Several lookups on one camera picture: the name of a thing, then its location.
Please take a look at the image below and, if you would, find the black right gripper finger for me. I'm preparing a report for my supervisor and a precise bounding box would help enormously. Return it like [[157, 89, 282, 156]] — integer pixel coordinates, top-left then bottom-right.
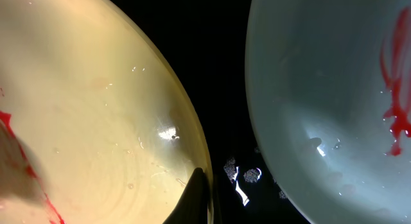
[[163, 168, 209, 224]]

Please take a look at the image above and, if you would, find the yellow plate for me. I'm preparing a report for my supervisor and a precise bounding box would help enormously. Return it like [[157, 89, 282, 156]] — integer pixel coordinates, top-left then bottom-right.
[[1, 0, 214, 223]]

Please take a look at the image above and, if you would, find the light green plate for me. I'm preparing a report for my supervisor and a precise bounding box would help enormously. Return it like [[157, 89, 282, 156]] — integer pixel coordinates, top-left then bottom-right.
[[246, 0, 410, 223]]

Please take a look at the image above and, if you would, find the green sponge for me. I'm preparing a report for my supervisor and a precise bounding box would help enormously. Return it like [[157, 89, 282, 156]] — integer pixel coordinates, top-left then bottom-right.
[[1, 123, 44, 205]]

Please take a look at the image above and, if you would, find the round black tray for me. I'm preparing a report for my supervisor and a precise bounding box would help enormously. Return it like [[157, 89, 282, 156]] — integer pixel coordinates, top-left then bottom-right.
[[111, 0, 305, 223]]

